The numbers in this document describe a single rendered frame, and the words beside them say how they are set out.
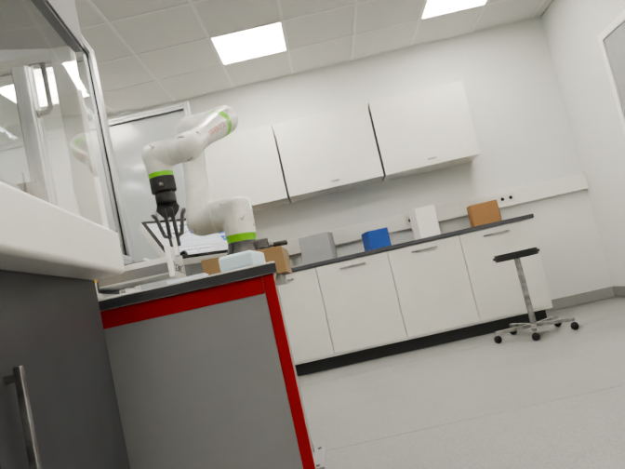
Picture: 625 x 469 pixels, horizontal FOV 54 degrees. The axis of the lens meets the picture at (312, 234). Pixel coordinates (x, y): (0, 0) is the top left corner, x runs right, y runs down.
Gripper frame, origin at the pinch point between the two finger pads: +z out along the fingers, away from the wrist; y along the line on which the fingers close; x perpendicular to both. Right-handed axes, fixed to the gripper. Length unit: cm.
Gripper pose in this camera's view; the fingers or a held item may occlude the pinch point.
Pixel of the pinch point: (176, 247)
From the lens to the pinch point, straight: 228.1
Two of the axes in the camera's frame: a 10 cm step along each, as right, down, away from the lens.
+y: 9.7, -2.2, 0.9
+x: -0.6, 1.1, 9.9
